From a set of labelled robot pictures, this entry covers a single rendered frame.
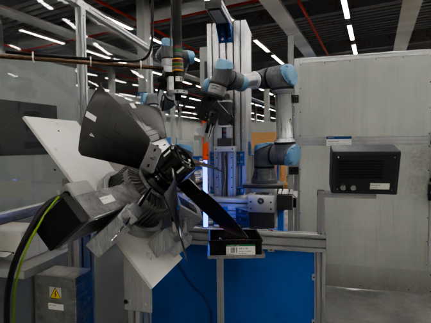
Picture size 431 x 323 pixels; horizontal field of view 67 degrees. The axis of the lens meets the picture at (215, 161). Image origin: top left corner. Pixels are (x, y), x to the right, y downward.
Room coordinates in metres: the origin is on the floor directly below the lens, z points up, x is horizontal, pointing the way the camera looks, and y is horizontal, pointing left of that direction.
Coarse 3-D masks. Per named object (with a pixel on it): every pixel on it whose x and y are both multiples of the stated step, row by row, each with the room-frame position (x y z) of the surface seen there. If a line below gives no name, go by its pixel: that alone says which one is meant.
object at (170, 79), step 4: (164, 68) 1.18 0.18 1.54; (168, 68) 1.19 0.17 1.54; (164, 72) 1.20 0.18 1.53; (168, 72) 1.18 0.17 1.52; (172, 72) 1.19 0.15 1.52; (164, 76) 1.20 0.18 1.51; (168, 76) 1.19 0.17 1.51; (172, 76) 1.19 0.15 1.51; (168, 80) 1.19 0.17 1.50; (172, 80) 1.19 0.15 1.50; (168, 84) 1.20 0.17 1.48; (172, 84) 1.19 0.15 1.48; (168, 88) 1.20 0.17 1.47; (172, 88) 1.19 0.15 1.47; (172, 92) 1.19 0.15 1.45; (176, 92) 1.18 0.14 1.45; (180, 92) 1.18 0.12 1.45; (184, 92) 1.19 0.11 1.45
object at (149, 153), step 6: (150, 144) 1.05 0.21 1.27; (150, 150) 1.05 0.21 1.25; (156, 150) 1.07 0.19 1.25; (144, 156) 1.04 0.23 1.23; (150, 156) 1.05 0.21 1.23; (156, 156) 1.07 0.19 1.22; (144, 162) 1.04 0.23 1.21; (150, 162) 1.05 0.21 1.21; (156, 162) 1.07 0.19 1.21; (144, 168) 1.04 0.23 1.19; (150, 168) 1.06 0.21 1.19
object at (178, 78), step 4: (176, 72) 1.20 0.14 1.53; (180, 72) 1.20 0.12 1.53; (176, 76) 1.20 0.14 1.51; (180, 76) 1.20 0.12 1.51; (176, 80) 1.20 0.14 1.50; (180, 80) 1.20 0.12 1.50; (176, 84) 1.20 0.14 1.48; (180, 84) 1.20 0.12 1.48; (176, 88) 1.20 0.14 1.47; (180, 88) 1.20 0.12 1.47; (176, 96) 1.20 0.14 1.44; (180, 96) 1.21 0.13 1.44; (176, 100) 1.21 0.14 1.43; (180, 100) 1.21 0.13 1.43
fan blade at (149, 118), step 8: (128, 104) 1.29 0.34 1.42; (136, 104) 1.31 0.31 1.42; (144, 104) 1.33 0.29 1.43; (128, 112) 1.25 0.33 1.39; (136, 112) 1.26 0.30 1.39; (144, 112) 1.28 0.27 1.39; (152, 112) 1.30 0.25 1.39; (160, 112) 1.33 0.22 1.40; (136, 120) 1.23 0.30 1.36; (144, 120) 1.24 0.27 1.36; (152, 120) 1.25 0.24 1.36; (160, 120) 1.27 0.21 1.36; (144, 128) 1.21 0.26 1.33; (152, 128) 1.21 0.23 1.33; (160, 128) 1.23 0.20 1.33; (152, 136) 1.19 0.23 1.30; (160, 136) 1.19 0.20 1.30
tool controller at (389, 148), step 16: (336, 160) 1.36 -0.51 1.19; (352, 160) 1.34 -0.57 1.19; (368, 160) 1.33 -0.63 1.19; (384, 160) 1.31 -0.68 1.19; (336, 176) 1.37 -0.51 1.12; (352, 176) 1.36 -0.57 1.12; (368, 176) 1.34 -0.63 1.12; (384, 176) 1.33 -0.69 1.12; (336, 192) 1.40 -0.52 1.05; (352, 192) 1.38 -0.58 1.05; (368, 192) 1.36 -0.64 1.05; (384, 192) 1.35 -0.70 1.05
